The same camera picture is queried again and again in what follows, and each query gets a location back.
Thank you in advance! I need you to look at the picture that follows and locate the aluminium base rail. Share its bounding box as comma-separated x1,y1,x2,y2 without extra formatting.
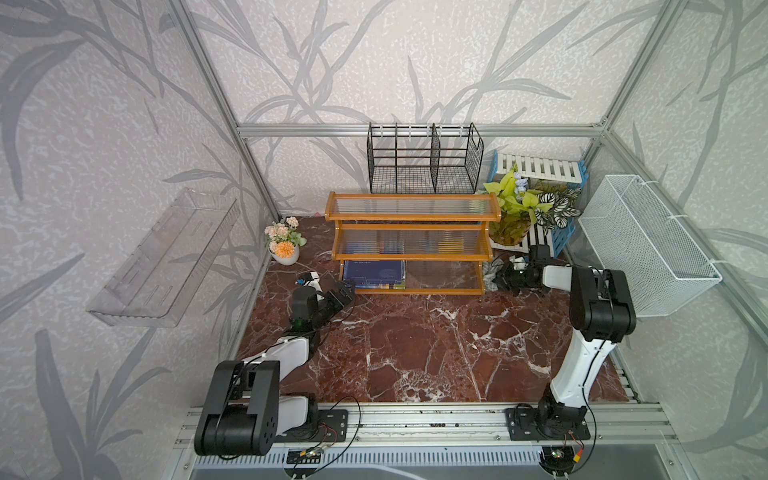
172,401,679,450

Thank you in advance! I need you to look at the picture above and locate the spotted leaf plant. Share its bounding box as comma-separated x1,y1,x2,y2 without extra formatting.
534,185,582,231

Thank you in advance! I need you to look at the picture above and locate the green potted plant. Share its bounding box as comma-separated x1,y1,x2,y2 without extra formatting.
483,168,552,246

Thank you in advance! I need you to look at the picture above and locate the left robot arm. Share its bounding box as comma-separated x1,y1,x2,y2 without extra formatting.
193,281,356,460

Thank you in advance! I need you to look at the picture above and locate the white wire basket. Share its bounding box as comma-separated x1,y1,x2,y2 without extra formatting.
579,174,722,318

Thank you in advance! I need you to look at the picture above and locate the white and blue slatted crate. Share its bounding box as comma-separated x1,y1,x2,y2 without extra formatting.
485,151,588,257

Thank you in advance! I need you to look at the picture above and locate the black wire file rack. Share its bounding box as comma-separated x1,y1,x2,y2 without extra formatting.
366,123,485,195

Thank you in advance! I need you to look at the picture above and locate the clear acrylic wall shelf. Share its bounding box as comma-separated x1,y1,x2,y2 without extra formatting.
86,188,241,328

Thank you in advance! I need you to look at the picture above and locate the flower pot with orange flowers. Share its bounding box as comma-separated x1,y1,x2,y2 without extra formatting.
264,217,307,266

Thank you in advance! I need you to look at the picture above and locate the orange wooden bookshelf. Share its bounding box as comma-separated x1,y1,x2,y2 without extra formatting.
325,192,501,295

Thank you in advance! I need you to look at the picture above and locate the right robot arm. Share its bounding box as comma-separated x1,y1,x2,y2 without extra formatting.
506,265,637,442

